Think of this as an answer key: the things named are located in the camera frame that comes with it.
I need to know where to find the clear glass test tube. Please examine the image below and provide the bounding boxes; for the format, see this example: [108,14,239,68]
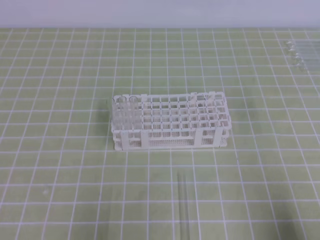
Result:
[177,172,191,240]

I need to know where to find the white plastic test tube rack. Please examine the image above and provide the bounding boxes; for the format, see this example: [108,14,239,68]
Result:
[110,91,232,151]

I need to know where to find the green grid tablecloth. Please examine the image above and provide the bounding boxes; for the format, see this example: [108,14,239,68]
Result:
[0,28,320,240]

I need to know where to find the spare glass tube farthest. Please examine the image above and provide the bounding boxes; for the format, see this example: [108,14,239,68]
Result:
[285,40,320,48]

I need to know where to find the spare glass tube nearest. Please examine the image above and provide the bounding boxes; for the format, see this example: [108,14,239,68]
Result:
[295,61,320,72]

